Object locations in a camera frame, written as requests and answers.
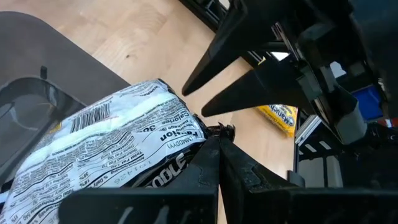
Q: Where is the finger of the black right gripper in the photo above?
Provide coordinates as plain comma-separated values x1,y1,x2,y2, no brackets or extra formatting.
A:
201,60,315,118
182,0,280,96

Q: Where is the yellow creamy chicken ramen pack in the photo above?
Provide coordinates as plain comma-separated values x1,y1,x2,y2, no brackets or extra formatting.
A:
256,104,299,138

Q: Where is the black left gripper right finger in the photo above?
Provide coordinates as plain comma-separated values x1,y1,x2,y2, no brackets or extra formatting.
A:
219,136,398,224

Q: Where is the black fire noodle pack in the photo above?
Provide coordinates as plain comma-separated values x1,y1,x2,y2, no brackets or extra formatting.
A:
0,78,236,224

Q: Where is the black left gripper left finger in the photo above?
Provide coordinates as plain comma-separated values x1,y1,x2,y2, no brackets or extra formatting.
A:
58,135,221,224

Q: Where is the blue storage box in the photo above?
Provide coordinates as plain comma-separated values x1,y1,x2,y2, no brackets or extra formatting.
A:
353,85,385,122

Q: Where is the grey translucent plastic bin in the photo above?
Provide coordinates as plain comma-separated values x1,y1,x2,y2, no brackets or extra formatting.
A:
0,11,131,187

